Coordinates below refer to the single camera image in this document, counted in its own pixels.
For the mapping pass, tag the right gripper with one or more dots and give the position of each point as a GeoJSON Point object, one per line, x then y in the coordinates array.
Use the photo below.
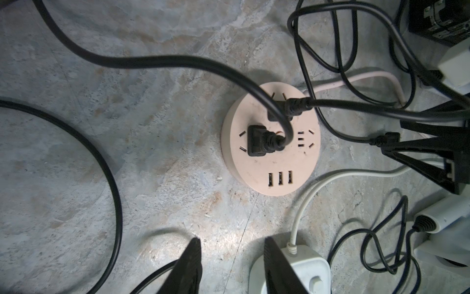
{"type": "Point", "coordinates": [454, 176]}

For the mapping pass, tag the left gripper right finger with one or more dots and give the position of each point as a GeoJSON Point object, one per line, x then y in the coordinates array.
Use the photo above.
{"type": "Point", "coordinates": [280, 276]}

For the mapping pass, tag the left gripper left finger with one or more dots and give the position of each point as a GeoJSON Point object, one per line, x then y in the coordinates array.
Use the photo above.
{"type": "Point", "coordinates": [186, 276]}

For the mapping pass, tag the white square power strip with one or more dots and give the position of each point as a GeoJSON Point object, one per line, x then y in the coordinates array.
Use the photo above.
{"type": "Point", "coordinates": [311, 268]}

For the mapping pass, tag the white hair dryer right front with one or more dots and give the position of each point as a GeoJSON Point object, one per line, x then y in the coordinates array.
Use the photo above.
{"type": "Point", "coordinates": [447, 224]}

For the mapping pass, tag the pink round power strip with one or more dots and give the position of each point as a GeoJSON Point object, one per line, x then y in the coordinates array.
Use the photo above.
{"type": "Point", "coordinates": [251, 148]}

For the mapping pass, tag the black case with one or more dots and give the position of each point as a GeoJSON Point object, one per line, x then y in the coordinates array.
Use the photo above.
{"type": "Point", "coordinates": [445, 21]}

